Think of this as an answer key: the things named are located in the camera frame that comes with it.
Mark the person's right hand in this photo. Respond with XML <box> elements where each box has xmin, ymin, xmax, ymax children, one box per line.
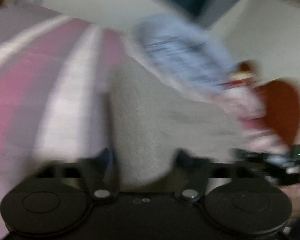
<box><xmin>280</xmin><ymin>183</ymin><xmax>300</xmax><ymax>225</ymax></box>

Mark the red round headboard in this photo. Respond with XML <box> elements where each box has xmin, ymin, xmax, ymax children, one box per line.
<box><xmin>256</xmin><ymin>79</ymin><xmax>300</xmax><ymax>147</ymax></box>

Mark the folded light blue duvet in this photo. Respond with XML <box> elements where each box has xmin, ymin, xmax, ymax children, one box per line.
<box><xmin>133</xmin><ymin>15</ymin><xmax>237</xmax><ymax>95</ymax></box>

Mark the pink striped bed sheet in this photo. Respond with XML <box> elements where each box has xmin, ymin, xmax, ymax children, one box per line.
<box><xmin>0</xmin><ymin>5</ymin><xmax>127</xmax><ymax>239</ymax></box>

